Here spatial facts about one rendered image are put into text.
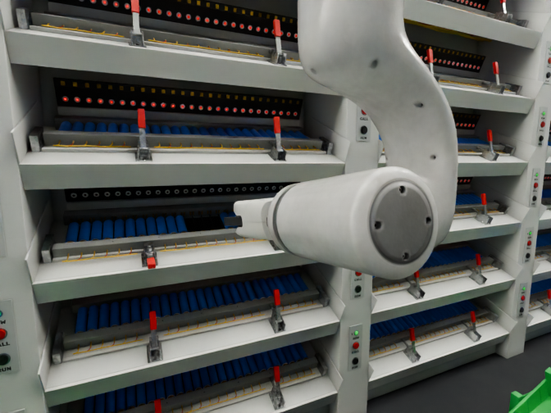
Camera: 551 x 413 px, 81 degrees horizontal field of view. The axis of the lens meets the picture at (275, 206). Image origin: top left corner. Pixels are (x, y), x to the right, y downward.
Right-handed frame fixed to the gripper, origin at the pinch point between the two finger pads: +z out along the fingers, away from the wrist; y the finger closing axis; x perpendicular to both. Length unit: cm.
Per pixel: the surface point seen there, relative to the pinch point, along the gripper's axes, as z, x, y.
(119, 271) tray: 15.0, 8.2, 20.5
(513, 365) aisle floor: 18, 57, -95
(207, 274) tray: 16.3, 11.2, 4.7
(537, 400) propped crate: -2, 50, -70
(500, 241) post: 21, 16, -97
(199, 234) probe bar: 18.5, 3.3, 5.2
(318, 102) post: 21.4, -27.2, -27.6
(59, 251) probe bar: 18.6, 3.9, 29.8
